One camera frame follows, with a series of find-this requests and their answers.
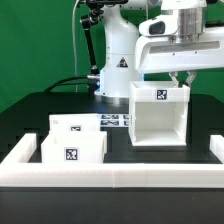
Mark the white drawer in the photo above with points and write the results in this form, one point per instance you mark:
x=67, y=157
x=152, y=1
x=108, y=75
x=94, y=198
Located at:
x=74, y=147
x=74, y=122

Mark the white drawer cabinet box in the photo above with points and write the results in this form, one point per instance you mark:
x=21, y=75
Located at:
x=158, y=113

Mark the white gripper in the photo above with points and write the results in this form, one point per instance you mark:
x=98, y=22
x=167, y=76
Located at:
x=177, y=40

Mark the white fence wall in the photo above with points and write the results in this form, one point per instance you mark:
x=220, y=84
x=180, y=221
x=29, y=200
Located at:
x=17, y=171

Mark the white front drawer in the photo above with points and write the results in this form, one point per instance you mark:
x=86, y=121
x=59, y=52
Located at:
x=74, y=147

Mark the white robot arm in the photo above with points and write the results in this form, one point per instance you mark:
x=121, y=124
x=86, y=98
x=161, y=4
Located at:
x=121, y=24

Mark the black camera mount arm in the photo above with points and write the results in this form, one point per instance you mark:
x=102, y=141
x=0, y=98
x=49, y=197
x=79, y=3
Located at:
x=90, y=36

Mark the marker tag sheet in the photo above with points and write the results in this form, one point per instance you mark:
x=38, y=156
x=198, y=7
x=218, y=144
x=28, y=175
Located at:
x=114, y=120

